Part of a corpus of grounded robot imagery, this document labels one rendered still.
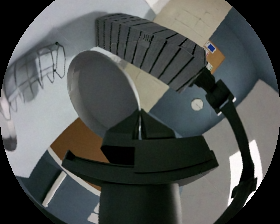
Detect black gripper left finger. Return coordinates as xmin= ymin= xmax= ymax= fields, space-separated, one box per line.
xmin=103 ymin=108 xmax=139 ymax=140

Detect beige tiled splashback wall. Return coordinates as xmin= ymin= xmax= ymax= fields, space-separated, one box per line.
xmin=125 ymin=0 xmax=232 ymax=113

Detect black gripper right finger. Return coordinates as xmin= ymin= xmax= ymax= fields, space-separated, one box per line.
xmin=141 ymin=108 xmax=176 ymax=140

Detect white plate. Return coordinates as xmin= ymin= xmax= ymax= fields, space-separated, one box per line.
xmin=67 ymin=50 xmax=141 ymax=138
xmin=0 ymin=89 xmax=18 ymax=153

